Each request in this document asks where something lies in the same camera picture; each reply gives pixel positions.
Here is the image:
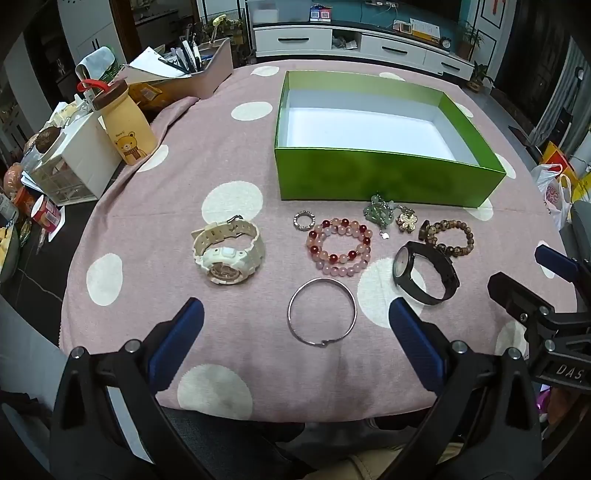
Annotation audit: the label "person's beige pants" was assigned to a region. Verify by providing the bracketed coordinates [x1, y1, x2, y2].
[337, 443, 462, 480]

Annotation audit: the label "yellow white box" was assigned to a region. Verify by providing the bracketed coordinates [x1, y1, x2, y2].
[411, 19, 440, 42]

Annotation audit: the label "white wrist watch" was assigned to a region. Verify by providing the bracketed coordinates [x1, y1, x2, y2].
[191, 217, 267, 286]

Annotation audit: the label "silver bangle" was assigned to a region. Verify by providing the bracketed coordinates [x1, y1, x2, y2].
[287, 278, 358, 348]

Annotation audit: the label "pale pink bead bracelet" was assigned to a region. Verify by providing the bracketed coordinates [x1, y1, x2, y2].
[313, 249, 370, 278]

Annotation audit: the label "green jade charm bracelet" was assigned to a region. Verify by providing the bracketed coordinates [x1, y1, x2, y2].
[363, 194, 399, 239]

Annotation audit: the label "brown bead bracelet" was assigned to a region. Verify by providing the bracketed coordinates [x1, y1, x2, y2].
[427, 220, 475, 259]

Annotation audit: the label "black wrist watch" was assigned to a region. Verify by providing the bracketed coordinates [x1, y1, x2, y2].
[392, 240, 461, 306]

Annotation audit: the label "small potted plant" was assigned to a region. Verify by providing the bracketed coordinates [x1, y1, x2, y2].
[467, 62, 495, 92]

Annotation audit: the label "white plastic bag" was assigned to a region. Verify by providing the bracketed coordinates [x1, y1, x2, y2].
[530, 162, 573, 229]

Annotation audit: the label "clear storage box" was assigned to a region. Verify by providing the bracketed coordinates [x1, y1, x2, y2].
[254, 0, 311, 24]

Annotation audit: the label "rolled white green bag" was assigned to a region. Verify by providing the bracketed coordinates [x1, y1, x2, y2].
[75, 46, 116, 80]

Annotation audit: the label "white papers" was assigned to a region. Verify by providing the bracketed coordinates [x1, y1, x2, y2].
[113, 46, 185, 84]

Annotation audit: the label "tall potted plant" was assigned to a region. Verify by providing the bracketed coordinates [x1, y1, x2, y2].
[459, 21, 485, 61]

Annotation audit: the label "green cardboard box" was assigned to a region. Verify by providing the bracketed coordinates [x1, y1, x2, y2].
[274, 71, 508, 208]

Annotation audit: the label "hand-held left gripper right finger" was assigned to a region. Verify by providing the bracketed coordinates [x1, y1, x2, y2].
[374, 299, 543, 480]

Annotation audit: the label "white tv cabinet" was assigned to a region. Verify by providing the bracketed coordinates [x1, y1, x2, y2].
[253, 21, 476, 81]

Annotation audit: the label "pink desk tray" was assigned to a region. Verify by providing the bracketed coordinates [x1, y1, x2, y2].
[159, 37, 234, 100]

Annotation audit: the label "brown bun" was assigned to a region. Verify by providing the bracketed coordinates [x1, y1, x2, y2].
[37, 128, 62, 153]

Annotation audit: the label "bowl of food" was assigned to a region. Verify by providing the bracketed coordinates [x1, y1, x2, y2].
[0, 222, 21, 282]

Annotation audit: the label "yellow bear bottle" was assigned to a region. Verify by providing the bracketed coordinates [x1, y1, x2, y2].
[76, 78, 158, 166]

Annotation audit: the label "leafy floor plant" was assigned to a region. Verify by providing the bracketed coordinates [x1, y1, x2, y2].
[203, 15, 246, 58]

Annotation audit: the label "bunch of pens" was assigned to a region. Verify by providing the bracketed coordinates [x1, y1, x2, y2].
[159, 39, 204, 75]

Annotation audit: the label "red can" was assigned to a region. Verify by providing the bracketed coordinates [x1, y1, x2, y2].
[31, 196, 64, 230]

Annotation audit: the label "white drawer organizer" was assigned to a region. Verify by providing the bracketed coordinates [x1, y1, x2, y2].
[30, 111, 123, 206]

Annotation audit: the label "gold flower brooch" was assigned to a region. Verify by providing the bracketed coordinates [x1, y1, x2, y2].
[396, 206, 419, 232]

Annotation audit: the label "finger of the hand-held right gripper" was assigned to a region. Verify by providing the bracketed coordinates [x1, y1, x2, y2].
[536, 244, 591, 289]
[488, 272, 555, 333]

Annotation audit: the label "pink polka dot tablecloth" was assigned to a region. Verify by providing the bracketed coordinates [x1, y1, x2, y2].
[60, 60, 578, 416]

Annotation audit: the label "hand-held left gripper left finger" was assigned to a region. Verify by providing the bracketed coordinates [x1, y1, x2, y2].
[48, 298, 218, 480]

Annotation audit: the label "red bead bracelet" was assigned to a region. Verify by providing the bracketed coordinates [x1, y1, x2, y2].
[306, 219, 373, 264]

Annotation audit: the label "orange snack packet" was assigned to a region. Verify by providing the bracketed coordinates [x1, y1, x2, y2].
[127, 83, 162, 112]

